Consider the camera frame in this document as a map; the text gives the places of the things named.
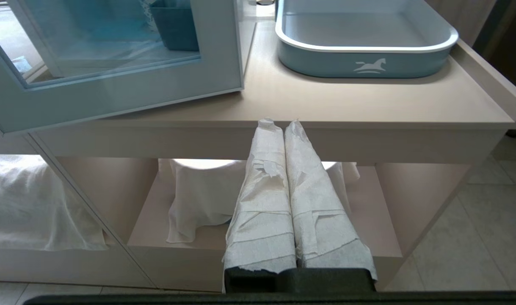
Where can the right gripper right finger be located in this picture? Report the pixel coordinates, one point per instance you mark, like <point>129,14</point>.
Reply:
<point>315,212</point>

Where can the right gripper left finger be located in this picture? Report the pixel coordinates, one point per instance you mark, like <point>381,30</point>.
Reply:
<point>264,203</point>

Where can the glass fridge door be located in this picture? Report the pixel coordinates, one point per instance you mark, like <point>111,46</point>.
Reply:
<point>215,51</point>

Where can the white mini fridge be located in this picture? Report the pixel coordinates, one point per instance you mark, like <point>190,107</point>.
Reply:
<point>247,38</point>

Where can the white cloth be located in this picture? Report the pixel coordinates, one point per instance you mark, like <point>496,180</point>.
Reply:
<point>29,203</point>
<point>202,195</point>

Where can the beige shelf cabinet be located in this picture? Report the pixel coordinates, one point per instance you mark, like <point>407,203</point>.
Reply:
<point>368,101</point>

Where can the blue tray with white rim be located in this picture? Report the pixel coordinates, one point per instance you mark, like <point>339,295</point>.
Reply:
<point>325,63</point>

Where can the teal bin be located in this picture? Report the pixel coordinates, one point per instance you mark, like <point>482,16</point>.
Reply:
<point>175,27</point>

